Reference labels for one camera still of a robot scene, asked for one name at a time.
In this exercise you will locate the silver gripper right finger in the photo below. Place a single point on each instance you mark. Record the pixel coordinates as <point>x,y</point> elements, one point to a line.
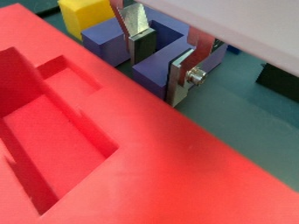
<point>184,71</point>

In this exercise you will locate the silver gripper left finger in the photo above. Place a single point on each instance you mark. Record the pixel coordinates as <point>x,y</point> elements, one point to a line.
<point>140,36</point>

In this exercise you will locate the purple U-shaped block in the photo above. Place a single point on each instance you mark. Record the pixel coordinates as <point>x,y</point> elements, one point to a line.
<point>103,39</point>

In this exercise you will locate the red insertion board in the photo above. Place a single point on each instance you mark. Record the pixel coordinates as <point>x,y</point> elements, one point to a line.
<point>96,153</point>

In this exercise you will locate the blue U-shaped block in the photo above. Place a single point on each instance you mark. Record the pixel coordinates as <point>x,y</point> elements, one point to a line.
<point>234,49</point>

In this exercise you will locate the yellow long block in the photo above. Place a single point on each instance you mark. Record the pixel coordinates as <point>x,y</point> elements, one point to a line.
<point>84,13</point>

